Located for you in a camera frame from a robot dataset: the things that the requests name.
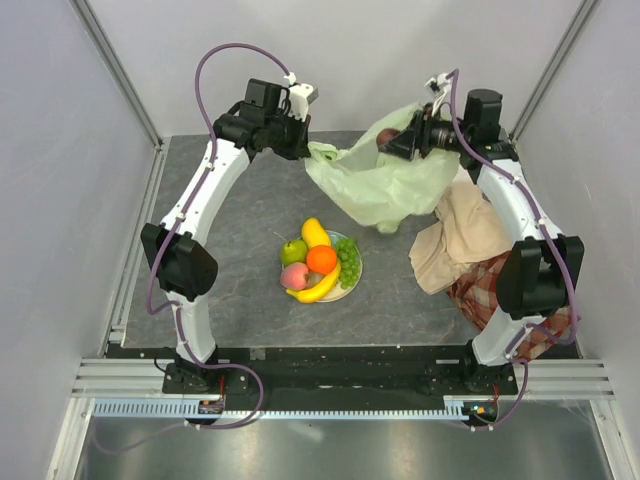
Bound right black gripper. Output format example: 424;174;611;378
380;102;473;162

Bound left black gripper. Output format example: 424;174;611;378
266;109;312;162

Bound dark red fake fruit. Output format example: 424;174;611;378
376;128;400;150

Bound light green plastic bag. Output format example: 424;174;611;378
305;103;459;234

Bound yellow fake mango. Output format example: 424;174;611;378
301;217;332;249

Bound green fake apple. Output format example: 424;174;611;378
280;239;309;267

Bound green fake grapes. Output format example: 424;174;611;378
336;238;361;290

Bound orange fake fruit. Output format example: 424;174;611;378
306;245;338;275

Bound pink fake peach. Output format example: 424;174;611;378
280;262;310;291

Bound yellow fake banana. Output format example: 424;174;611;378
285;264;341;304

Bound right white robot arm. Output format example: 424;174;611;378
376;89;584;394

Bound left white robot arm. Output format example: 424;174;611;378
141;79;318;393

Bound beige crumpled cloth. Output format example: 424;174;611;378
409;181;512;295

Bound beige and blue plate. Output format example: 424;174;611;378
316;230;363;303

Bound red plaid cloth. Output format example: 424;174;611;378
446;251;554;361

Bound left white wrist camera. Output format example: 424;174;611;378
284;72;319;121

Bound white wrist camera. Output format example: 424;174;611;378
425;72;452;117
284;72;319;121

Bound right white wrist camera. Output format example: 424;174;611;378
425;72;452;117

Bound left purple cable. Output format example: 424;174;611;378
145;43;296;316

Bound purple cable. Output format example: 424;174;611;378
145;43;296;316
447;68;581;361

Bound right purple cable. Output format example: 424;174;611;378
447;68;581;361

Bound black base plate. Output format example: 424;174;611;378
162;345;518;411

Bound light blue cable duct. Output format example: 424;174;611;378
93;398;487;421

